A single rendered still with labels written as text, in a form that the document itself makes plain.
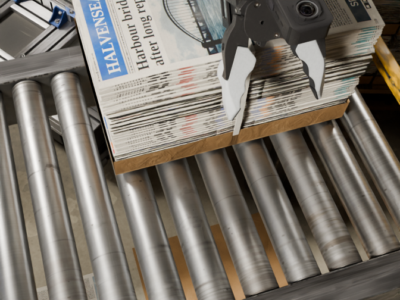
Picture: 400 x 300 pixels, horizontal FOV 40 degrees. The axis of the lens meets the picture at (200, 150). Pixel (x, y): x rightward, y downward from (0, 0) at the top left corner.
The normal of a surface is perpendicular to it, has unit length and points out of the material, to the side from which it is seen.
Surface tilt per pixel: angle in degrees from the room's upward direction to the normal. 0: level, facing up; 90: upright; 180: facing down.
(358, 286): 0
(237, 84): 59
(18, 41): 0
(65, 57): 0
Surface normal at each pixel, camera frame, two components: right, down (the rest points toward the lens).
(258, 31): 0.28, 0.46
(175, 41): 0.07, -0.51
